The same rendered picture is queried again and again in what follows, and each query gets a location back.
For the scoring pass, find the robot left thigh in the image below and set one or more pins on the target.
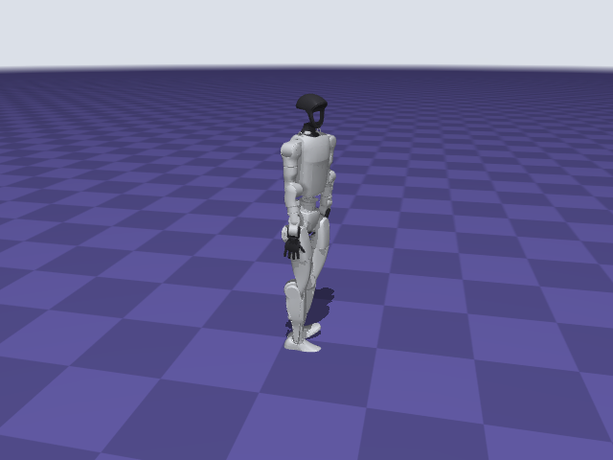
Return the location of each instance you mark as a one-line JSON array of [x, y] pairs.
[[320, 247]]

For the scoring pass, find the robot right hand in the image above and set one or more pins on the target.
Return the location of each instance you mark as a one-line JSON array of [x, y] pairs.
[[292, 245]]

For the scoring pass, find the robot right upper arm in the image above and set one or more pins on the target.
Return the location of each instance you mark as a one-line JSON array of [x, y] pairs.
[[290, 152]]

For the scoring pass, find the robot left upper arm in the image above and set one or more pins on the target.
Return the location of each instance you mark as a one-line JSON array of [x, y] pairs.
[[331, 173]]

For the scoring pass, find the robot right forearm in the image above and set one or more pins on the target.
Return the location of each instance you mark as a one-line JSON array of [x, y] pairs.
[[293, 210]]

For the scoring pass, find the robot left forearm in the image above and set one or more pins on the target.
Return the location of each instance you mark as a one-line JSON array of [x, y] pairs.
[[326, 201]]

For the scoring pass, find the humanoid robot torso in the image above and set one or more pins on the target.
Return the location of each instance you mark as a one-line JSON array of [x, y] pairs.
[[313, 165]]

